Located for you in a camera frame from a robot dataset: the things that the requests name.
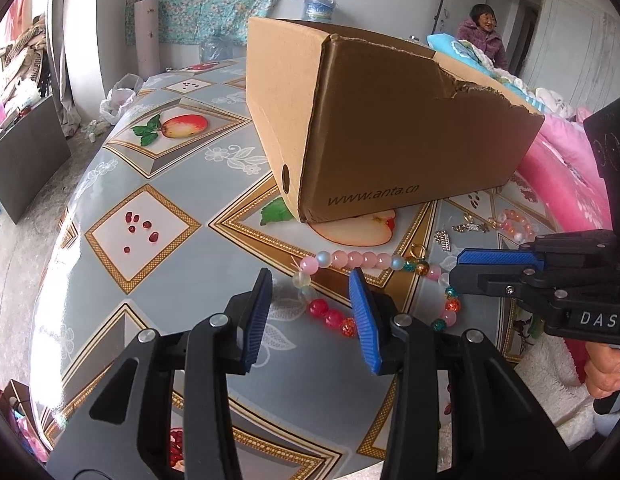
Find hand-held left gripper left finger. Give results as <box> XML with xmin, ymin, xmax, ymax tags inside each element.
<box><xmin>46</xmin><ymin>267</ymin><xmax>274</xmax><ymax>480</ymax></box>

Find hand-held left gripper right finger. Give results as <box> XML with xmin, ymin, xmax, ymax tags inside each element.
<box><xmin>349</xmin><ymin>266</ymin><xmax>566</xmax><ymax>480</ymax></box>

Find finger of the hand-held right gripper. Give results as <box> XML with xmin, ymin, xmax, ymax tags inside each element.
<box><xmin>457</xmin><ymin>230</ymin><xmax>618</xmax><ymax>272</ymax></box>
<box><xmin>449</xmin><ymin>260</ymin><xmax>581</xmax><ymax>307</ymax></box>

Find pink orange bead bracelet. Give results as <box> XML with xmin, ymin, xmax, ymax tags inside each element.
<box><xmin>495</xmin><ymin>209</ymin><xmax>538</xmax><ymax>245</ymax></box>

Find multicoloured bead bracelet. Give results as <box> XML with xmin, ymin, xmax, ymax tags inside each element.
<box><xmin>291</xmin><ymin>242</ymin><xmax>461</xmax><ymax>338</ymax></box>

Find brown cardboard box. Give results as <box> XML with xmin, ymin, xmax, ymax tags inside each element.
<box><xmin>246</xmin><ymin>16</ymin><xmax>546</xmax><ymax>224</ymax></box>

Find person's right hand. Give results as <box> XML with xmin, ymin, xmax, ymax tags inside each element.
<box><xmin>585</xmin><ymin>345</ymin><xmax>620</xmax><ymax>399</ymax></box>

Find small metal earrings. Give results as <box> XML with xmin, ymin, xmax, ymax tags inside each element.
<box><xmin>451</xmin><ymin>215</ymin><xmax>491</xmax><ymax>235</ymax></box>

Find white fleece garment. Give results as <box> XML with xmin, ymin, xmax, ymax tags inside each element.
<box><xmin>510</xmin><ymin>332</ymin><xmax>611</xmax><ymax>453</ymax></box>

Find pink floral blanket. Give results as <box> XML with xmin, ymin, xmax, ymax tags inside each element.
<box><xmin>520</xmin><ymin>107</ymin><xmax>616</xmax><ymax>236</ymax></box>

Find fruit print tablecloth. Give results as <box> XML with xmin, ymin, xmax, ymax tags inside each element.
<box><xmin>30</xmin><ymin>57</ymin><xmax>586</xmax><ymax>476</ymax></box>

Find white floral cloth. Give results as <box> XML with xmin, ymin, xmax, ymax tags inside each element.
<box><xmin>532</xmin><ymin>87</ymin><xmax>576</xmax><ymax>118</ymax></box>

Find blue patterned quilt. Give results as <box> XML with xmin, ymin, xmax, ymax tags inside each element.
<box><xmin>427</xmin><ymin>32</ymin><xmax>546</xmax><ymax>111</ymax></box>

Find white door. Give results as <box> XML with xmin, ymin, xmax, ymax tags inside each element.
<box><xmin>537</xmin><ymin>0</ymin><xmax>618</xmax><ymax>111</ymax></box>

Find white plastic bag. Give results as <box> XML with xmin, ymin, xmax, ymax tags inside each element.
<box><xmin>98</xmin><ymin>74</ymin><xmax>144</xmax><ymax>126</ymax></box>

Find dark grey board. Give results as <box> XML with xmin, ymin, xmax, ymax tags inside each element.
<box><xmin>0</xmin><ymin>95</ymin><xmax>72</xmax><ymax>224</ymax></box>

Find white paper roll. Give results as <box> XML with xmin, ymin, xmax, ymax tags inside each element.
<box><xmin>134</xmin><ymin>0</ymin><xmax>161</xmax><ymax>76</ymax></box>

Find blue water jug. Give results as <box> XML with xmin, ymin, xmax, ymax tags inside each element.
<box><xmin>301</xmin><ymin>0</ymin><xmax>338</xmax><ymax>23</ymax></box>

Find grey curtain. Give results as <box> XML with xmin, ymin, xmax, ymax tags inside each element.
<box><xmin>44</xmin><ymin>0</ymin><xmax>83</xmax><ymax>137</ymax></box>

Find cluttered pile of goods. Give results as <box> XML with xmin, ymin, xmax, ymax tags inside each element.
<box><xmin>0</xmin><ymin>15</ymin><xmax>53</xmax><ymax>131</ymax></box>

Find hanging clothes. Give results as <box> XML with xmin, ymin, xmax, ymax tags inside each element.
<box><xmin>10</xmin><ymin>0</ymin><xmax>46</xmax><ymax>26</ymax></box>

